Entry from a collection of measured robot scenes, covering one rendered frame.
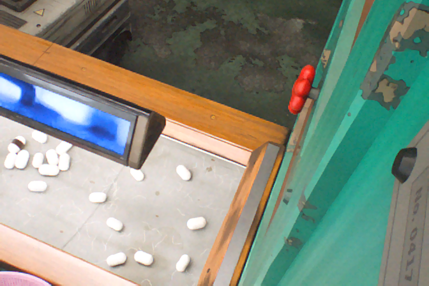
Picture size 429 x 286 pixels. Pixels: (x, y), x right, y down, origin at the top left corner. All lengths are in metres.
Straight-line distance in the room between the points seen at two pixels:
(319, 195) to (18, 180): 0.81
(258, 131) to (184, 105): 0.17
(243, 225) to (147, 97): 0.39
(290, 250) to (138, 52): 1.99
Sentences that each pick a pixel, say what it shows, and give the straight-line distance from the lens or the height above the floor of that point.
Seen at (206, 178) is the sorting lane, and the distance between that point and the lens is 0.89.
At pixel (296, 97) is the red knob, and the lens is 0.36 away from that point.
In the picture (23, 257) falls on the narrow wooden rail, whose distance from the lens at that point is 0.83.
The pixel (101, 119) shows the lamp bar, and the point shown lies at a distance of 0.54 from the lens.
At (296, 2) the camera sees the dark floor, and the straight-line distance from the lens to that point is 2.56.
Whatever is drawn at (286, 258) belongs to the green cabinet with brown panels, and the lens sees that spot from 0.21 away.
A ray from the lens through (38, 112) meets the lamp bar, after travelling 0.58.
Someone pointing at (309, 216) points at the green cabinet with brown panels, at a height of 1.36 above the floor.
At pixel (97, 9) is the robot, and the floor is 0.36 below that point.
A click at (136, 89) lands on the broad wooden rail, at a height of 0.76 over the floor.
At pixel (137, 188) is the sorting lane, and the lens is 0.88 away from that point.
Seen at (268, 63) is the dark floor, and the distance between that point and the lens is 2.17.
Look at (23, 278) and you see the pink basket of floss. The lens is 0.82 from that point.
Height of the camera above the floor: 1.51
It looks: 53 degrees down
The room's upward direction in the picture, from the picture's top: 8 degrees clockwise
